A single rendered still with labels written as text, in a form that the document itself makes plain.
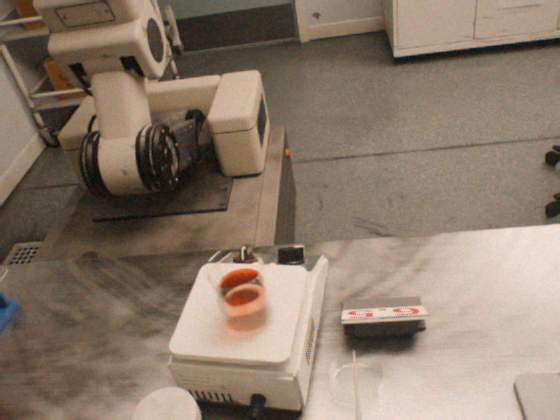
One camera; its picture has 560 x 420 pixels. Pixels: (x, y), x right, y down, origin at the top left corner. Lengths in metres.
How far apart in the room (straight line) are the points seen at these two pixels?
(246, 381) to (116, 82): 0.92
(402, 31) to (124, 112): 1.89
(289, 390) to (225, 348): 0.07
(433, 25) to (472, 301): 2.36
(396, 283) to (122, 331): 0.34
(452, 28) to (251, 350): 2.57
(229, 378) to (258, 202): 0.96
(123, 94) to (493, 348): 0.98
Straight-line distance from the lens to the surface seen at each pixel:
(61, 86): 2.81
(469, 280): 0.65
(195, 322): 0.52
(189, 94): 1.67
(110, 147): 1.29
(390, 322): 0.57
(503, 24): 2.99
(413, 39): 2.90
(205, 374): 0.51
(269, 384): 0.50
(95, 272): 0.77
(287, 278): 0.53
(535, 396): 0.55
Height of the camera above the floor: 1.22
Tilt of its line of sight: 38 degrees down
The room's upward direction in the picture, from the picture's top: 12 degrees counter-clockwise
